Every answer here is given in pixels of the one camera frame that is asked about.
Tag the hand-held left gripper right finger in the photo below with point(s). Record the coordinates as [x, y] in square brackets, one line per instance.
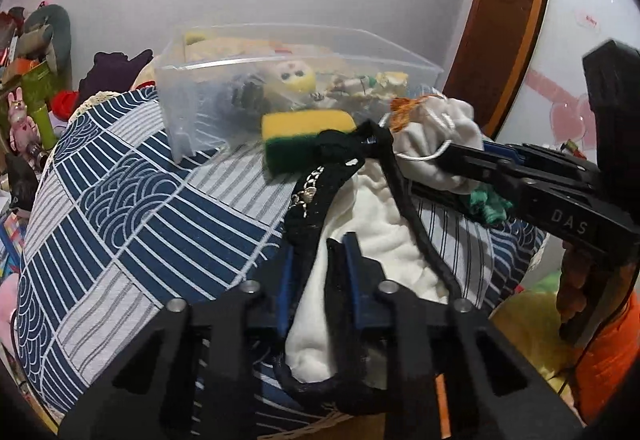
[358, 280]

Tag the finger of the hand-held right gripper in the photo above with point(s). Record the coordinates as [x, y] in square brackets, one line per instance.
[480, 158]
[450, 197]

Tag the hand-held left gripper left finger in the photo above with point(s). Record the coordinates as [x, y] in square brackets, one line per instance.
[284, 292]

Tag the white garment with black trim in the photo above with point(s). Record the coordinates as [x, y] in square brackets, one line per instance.
[390, 230]

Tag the clear plastic storage bin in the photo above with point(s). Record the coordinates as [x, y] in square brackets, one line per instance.
[200, 84]

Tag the person's right forearm orange sleeve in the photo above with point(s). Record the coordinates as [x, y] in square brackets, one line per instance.
[617, 365]

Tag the white and green soft toy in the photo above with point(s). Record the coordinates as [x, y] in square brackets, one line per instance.
[372, 82]

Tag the black soft toy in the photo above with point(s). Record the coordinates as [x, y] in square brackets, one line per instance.
[246, 92]

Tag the person's right hand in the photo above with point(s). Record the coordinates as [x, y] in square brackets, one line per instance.
[575, 280]

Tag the green scrunchie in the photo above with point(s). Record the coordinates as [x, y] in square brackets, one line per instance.
[487, 207]

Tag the pink heart sticker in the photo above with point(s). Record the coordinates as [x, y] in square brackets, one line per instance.
[565, 104]

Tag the yellow and green sponge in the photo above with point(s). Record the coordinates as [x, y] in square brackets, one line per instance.
[305, 134]

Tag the blue patterned tablecloth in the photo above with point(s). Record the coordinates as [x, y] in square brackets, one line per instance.
[130, 220]

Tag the yellow doll plush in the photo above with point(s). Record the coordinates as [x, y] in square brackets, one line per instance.
[296, 73]

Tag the dark purple plush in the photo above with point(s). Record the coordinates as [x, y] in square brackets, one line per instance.
[117, 67]

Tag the red cloth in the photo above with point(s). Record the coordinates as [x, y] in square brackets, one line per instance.
[65, 102]

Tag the pink rabbit toy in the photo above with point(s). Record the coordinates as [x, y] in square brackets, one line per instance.
[20, 122]

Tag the green box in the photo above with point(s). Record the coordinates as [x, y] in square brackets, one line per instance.
[39, 87]

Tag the wooden door frame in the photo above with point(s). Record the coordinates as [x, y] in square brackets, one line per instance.
[505, 19]

